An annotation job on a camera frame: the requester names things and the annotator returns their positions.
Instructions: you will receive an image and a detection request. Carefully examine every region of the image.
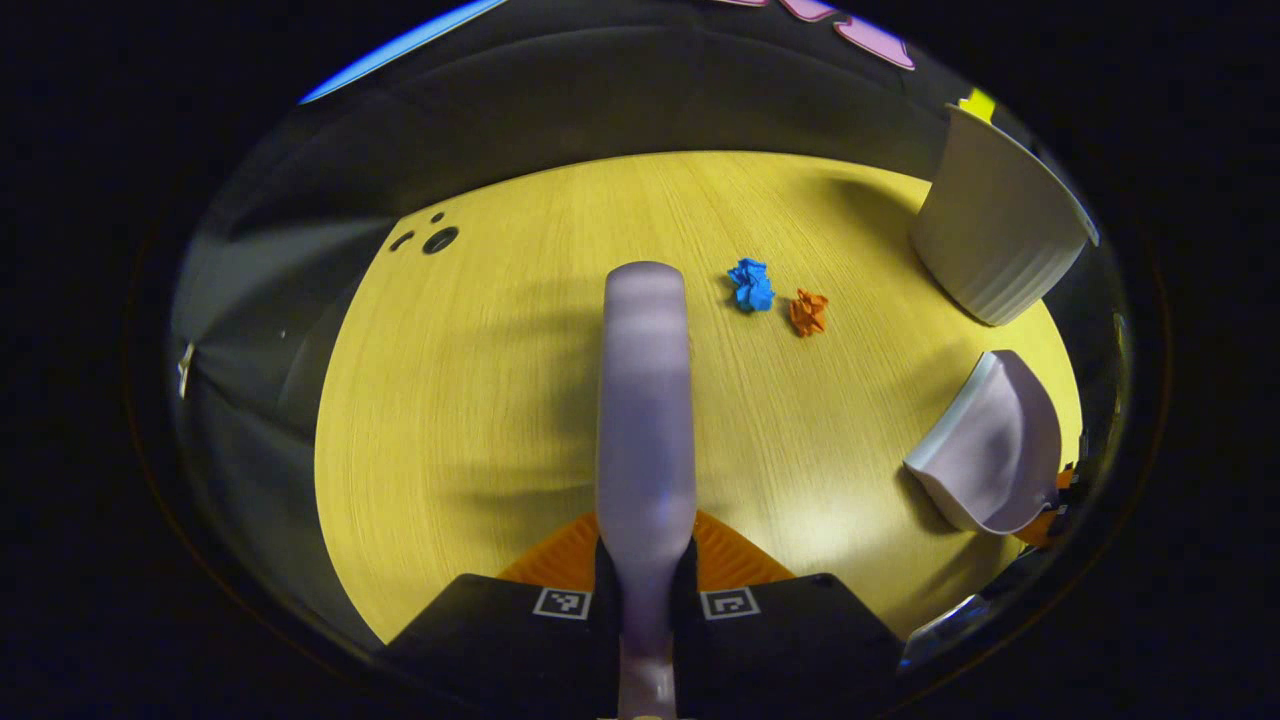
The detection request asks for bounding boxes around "white ribbed garbage bin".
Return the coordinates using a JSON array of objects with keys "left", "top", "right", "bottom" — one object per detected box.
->
[{"left": 909, "top": 103, "right": 1100, "bottom": 328}]

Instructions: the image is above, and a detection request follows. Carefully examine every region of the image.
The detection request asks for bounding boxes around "blue paper ball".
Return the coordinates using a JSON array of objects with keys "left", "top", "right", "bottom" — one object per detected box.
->
[{"left": 727, "top": 258, "right": 777, "bottom": 314}]

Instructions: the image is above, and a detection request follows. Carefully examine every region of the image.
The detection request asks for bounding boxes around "small lilac broom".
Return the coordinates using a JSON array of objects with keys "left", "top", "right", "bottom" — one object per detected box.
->
[{"left": 596, "top": 261, "right": 699, "bottom": 720}]

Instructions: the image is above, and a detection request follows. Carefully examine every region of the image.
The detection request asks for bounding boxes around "yellow wooden desktop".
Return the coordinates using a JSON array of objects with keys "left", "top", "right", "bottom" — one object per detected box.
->
[{"left": 314, "top": 150, "right": 1087, "bottom": 645}]

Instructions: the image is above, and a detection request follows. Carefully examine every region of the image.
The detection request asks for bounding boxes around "small lilac dustpan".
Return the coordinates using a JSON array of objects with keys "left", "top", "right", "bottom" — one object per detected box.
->
[{"left": 903, "top": 350, "right": 1064, "bottom": 537}]

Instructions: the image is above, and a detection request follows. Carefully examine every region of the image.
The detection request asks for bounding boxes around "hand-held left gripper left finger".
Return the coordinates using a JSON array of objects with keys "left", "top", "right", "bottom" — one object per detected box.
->
[{"left": 378, "top": 513, "right": 623, "bottom": 716}]

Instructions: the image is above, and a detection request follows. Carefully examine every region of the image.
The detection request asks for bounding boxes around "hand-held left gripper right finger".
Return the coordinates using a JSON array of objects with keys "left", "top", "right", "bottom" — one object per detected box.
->
[{"left": 670, "top": 510, "right": 907, "bottom": 716}]

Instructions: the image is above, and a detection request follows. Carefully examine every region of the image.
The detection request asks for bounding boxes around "orange paper ball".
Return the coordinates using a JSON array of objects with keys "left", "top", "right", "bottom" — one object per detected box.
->
[{"left": 788, "top": 288, "right": 830, "bottom": 338}]

